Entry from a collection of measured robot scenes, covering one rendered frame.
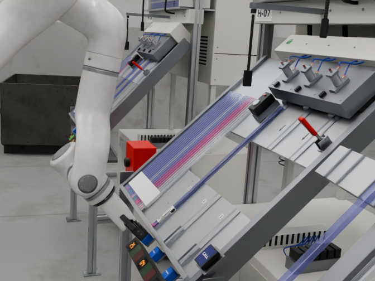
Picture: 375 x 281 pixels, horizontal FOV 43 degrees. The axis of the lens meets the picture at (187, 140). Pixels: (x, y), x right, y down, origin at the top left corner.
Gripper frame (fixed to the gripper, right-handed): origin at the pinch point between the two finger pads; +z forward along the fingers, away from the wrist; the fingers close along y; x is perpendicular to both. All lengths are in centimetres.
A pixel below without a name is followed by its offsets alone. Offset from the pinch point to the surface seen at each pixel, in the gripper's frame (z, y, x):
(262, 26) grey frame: -7, -39, 80
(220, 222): 2.2, 20.9, 17.4
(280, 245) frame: 36.8, 1.0, 28.1
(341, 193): 69, -34, 67
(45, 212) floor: 46, -202, -56
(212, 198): 2.1, 10.0, 20.6
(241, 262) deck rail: 6.4, 32.0, 14.3
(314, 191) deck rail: 6.2, 32.0, 37.7
